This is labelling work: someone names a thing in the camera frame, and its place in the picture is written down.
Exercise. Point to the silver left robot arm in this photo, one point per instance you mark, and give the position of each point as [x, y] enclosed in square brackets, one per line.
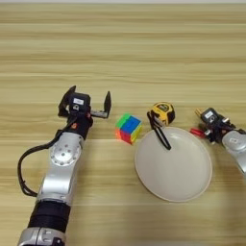
[59, 173]

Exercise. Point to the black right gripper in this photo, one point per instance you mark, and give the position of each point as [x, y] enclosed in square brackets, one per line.
[221, 129]

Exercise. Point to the round white plate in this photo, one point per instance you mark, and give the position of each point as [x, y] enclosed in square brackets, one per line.
[173, 169]

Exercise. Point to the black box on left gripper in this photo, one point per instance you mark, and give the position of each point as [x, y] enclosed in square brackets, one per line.
[78, 102]

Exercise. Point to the red black pen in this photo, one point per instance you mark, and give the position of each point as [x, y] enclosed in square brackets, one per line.
[198, 132]

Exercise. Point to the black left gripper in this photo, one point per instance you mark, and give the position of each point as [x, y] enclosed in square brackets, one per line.
[81, 123]

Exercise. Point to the multicolour puzzle cube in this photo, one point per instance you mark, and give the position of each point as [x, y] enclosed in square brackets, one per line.
[129, 127]

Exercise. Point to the yellow black tape measure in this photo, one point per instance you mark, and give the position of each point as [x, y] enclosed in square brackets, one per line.
[164, 112]

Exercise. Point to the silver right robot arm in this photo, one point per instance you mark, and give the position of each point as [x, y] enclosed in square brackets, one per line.
[237, 147]

